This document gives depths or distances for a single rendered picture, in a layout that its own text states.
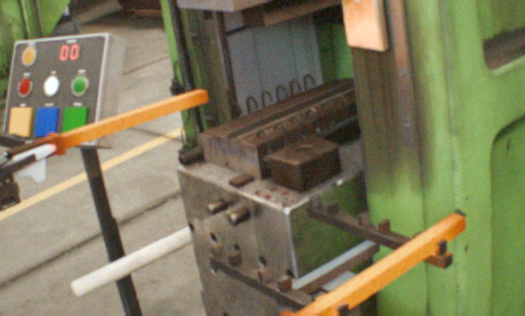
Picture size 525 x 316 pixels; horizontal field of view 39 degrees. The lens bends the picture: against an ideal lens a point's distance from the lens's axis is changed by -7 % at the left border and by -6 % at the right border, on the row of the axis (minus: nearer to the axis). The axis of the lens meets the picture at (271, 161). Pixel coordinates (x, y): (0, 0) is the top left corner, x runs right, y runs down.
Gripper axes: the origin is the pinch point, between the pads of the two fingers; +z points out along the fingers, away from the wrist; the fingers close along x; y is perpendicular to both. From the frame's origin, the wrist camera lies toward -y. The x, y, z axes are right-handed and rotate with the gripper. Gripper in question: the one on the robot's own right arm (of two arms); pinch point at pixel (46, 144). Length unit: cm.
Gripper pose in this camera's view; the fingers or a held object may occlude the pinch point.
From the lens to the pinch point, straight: 138.6
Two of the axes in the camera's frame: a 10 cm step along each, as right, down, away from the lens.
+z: 7.6, -3.4, 5.6
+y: 1.5, 9.2, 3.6
